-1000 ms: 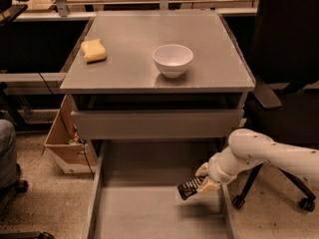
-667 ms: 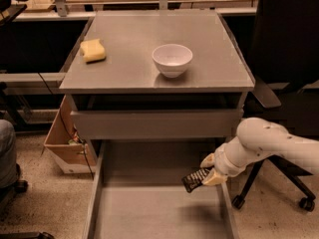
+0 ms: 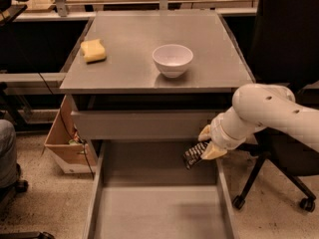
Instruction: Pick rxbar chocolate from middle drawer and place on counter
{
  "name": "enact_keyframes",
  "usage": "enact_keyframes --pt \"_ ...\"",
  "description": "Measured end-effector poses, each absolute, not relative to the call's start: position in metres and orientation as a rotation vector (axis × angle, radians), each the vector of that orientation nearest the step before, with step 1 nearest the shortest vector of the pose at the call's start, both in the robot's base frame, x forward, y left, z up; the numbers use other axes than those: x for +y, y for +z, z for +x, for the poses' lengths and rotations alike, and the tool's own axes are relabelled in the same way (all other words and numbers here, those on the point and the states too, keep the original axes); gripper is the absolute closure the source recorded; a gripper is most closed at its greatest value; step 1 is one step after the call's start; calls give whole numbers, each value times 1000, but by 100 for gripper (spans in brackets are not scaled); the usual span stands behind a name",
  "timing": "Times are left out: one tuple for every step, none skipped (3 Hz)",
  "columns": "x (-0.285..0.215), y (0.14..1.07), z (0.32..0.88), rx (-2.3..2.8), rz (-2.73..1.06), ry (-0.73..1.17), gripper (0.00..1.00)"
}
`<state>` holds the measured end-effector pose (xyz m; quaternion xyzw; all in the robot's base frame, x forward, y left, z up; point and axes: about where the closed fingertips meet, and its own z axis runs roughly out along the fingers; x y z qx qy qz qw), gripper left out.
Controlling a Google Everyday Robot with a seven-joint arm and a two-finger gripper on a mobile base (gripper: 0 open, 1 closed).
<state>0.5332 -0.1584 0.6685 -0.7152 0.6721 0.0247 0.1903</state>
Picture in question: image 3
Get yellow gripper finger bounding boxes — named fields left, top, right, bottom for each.
left=200, top=141, right=227, bottom=160
left=198, top=124, right=210, bottom=141

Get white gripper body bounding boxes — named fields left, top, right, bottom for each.
left=210, top=113, right=247, bottom=150

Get black rxbar chocolate wrapper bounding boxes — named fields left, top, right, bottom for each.
left=182, top=141, right=208, bottom=169

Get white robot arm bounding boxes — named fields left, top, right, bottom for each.
left=198, top=84, right=319, bottom=159

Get top drawer front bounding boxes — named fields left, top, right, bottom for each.
left=71, top=110, right=218, bottom=140

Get open middle drawer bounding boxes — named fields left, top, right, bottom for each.
left=82, top=141, right=240, bottom=239

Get grey drawer cabinet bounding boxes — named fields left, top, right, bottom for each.
left=60, top=9, right=256, bottom=141

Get white bowl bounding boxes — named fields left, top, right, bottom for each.
left=153, top=44, right=193, bottom=78

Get black office chair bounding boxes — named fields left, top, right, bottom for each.
left=224, top=0, right=319, bottom=212

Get cardboard box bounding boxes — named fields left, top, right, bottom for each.
left=44, top=98, right=97, bottom=173

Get yellow sponge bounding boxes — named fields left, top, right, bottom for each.
left=81, top=39, right=107, bottom=63

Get person leg in jeans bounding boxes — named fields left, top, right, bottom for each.
left=0, top=119, right=18, bottom=188

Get black chair left edge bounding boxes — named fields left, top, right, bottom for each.
left=0, top=165, right=56, bottom=239

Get black cable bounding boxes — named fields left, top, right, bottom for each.
left=39, top=72, right=96, bottom=180

